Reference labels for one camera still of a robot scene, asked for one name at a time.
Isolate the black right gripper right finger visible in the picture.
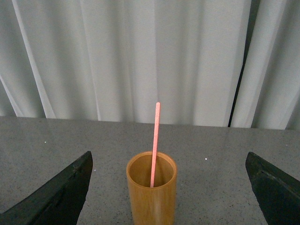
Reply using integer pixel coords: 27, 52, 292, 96
245, 152, 300, 225

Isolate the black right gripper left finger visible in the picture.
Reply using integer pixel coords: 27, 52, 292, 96
0, 151, 93, 225

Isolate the pink chopstick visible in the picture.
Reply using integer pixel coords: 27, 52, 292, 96
150, 102, 161, 188

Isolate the bamboo chopstick holder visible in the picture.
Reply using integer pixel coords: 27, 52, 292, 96
126, 151, 178, 225

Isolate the white curtain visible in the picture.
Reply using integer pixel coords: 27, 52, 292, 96
0, 0, 300, 130

